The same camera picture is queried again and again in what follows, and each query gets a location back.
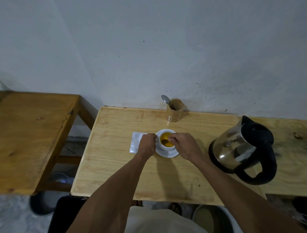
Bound person's left hand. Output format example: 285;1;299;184
136;133;158;160

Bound person's right hand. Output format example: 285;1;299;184
167;133;204;164

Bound white tea cup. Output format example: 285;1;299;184
156;131;177;152

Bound person's left forearm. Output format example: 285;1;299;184
66;154;154;233

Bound person's right forearm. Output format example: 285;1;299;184
192;154;307;233

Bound white saucer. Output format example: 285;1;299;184
155;129;179;158

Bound white paper napkin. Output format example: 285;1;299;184
130;132;148;154

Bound bamboo utensil holder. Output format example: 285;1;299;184
166;99;186;122

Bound metal spoon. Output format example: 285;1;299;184
161;95;175;110

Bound dark sandal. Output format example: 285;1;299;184
168;203;183;216

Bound person's light shorts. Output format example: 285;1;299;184
124;206;208;233

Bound metal cooking pot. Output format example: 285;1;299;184
192;205;235;233

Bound brown wooden side table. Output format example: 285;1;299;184
0;90;99;195

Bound dark plastic basin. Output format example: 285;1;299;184
29;172;70;216

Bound steel electric kettle black handle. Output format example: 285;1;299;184
209;115;277;185

